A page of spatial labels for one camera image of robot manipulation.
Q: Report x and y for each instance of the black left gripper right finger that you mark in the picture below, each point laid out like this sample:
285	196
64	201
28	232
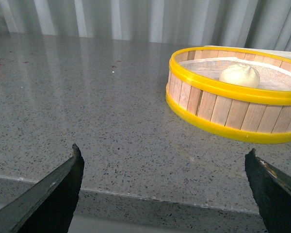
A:
271	189

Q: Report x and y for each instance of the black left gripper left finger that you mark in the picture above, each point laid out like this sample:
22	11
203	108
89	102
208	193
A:
47	207

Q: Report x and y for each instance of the white steamed bun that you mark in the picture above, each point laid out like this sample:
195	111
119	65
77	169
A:
240	74

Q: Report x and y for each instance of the wooden steamer with yellow rims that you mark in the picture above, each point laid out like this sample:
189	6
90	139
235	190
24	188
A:
240	113

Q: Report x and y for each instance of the white steamer liner cloth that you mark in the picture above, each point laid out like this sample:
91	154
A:
271	77

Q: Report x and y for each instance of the grey pleated curtain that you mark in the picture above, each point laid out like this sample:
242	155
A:
256	24

